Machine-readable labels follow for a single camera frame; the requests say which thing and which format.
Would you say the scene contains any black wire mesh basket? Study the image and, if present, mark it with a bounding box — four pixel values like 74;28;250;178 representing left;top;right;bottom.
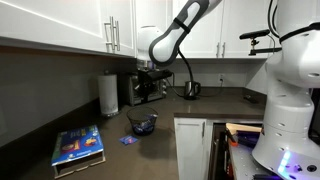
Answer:
126;105;159;137

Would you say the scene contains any blue printed cardboard box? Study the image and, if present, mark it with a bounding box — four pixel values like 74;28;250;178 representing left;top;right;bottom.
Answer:
50;124;107;180

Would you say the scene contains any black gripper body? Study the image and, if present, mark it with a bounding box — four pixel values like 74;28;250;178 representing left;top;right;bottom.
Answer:
137;68;174;88

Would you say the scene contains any white paper towel roll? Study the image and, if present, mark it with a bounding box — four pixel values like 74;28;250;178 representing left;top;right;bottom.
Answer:
97;73;120;116

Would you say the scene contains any framed base cabinet door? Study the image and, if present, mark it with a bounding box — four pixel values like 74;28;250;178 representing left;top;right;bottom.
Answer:
173;117;209;180

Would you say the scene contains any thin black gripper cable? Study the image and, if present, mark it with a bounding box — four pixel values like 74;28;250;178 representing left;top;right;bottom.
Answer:
165;46;196;99

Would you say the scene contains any black stereo camera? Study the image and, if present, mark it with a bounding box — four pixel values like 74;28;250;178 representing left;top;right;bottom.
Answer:
238;28;272;41

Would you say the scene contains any metal base cabinet handle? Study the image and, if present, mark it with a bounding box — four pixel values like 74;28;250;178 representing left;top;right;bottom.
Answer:
200;121;207;139

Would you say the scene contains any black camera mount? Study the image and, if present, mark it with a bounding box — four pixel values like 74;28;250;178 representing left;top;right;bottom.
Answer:
248;38;283;57

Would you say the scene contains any stainless toaster oven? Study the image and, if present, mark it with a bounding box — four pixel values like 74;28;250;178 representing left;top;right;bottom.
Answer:
118;71;169;107

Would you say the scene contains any black electric kettle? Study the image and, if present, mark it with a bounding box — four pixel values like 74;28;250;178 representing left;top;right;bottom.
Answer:
183;80;202;101

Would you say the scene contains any black kettle cord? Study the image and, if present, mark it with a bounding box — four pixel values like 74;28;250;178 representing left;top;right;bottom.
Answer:
199;79;225;99

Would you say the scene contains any wooden board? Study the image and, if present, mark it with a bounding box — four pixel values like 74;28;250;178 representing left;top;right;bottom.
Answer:
225;122;264;134

